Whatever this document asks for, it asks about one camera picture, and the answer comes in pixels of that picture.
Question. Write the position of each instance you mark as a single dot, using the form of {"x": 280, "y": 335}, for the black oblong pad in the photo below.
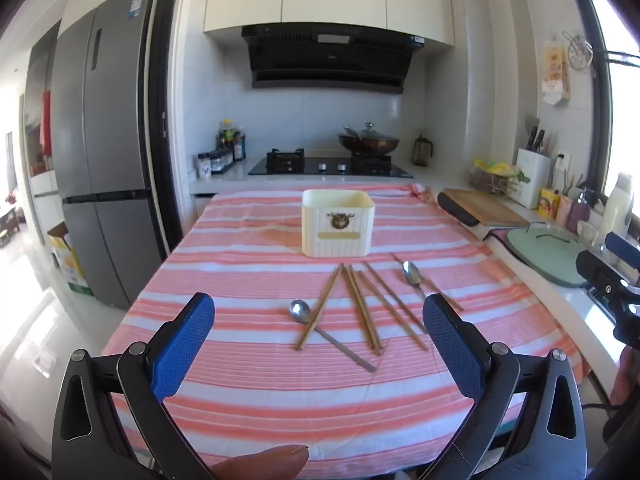
{"x": 457, "y": 209}

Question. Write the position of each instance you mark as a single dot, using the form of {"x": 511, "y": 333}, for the person's left hand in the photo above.
{"x": 260, "y": 465}

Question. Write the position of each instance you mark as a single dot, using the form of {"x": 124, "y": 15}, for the mauve soap dispenser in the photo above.
{"x": 581, "y": 212}

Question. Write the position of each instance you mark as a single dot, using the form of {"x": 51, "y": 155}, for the hanging printed paper bag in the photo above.
{"x": 556, "y": 72}

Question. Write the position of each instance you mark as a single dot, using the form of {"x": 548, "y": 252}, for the yellow printed box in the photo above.
{"x": 549, "y": 204}

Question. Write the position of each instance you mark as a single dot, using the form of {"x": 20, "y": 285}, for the dark glass pitcher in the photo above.
{"x": 421, "y": 152}

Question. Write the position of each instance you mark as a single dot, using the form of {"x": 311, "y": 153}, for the green cutting board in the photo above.
{"x": 547, "y": 255}

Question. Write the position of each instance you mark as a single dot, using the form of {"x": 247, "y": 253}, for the metal spoon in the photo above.
{"x": 299, "y": 311}
{"x": 411, "y": 272}

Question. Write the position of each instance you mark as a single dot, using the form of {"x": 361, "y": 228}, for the grey refrigerator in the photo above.
{"x": 110, "y": 135}

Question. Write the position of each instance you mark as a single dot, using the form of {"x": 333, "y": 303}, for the dark sauce bottle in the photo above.
{"x": 240, "y": 147}

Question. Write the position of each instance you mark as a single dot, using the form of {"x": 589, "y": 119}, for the yellow cap oil bottle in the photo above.
{"x": 227, "y": 137}

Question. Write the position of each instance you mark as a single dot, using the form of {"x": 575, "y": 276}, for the white ribbed utensil box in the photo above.
{"x": 337, "y": 225}

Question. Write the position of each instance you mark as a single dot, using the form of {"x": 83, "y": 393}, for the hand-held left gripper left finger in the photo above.
{"x": 182, "y": 347}

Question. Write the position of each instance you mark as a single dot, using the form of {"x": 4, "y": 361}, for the yellow cardboard box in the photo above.
{"x": 70, "y": 260}

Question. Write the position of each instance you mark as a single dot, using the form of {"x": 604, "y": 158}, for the wok with glass lid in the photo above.
{"x": 370, "y": 142}

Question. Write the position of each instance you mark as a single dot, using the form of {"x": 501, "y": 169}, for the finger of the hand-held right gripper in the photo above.
{"x": 622, "y": 246}

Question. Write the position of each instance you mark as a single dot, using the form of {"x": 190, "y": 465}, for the red wall hanging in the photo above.
{"x": 46, "y": 125}

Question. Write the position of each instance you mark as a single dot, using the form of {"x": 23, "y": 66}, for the white knife block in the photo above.
{"x": 531, "y": 180}

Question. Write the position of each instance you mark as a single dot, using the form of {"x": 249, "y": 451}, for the wooden cutting board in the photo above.
{"x": 490, "y": 207}

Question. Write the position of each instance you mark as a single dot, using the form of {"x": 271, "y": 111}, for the spice jar set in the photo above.
{"x": 215, "y": 162}

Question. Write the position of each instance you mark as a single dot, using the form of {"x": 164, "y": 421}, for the black gas cooktop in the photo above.
{"x": 327, "y": 166}

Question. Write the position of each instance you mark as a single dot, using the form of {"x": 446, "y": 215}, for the yellow plastic bag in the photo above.
{"x": 495, "y": 166}

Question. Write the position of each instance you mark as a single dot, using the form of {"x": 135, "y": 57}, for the pink mat with black trim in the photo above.
{"x": 495, "y": 237}

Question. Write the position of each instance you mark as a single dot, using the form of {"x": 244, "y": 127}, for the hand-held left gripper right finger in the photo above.
{"x": 452, "y": 347}

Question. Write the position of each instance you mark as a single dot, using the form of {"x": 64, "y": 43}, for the pink striped tablecloth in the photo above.
{"x": 250, "y": 400}

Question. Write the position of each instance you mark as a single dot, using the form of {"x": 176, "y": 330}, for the white plastic bottle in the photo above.
{"x": 617, "y": 205}

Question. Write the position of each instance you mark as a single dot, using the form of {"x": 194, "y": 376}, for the black range hood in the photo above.
{"x": 330, "y": 57}

